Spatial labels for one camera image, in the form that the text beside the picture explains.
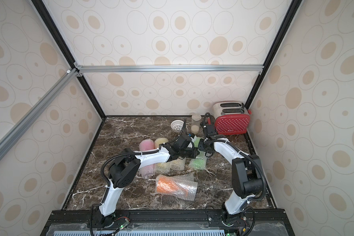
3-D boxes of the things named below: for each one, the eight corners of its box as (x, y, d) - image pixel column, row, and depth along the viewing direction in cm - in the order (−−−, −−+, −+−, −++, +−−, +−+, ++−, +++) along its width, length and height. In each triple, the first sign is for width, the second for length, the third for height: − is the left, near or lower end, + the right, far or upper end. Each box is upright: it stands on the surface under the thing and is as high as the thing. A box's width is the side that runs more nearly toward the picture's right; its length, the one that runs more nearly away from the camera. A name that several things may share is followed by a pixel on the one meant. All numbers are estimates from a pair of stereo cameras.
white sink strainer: (169, 130, 114) (169, 125, 110) (174, 122, 119) (174, 117, 115) (179, 133, 112) (179, 129, 107) (184, 125, 117) (184, 121, 113)
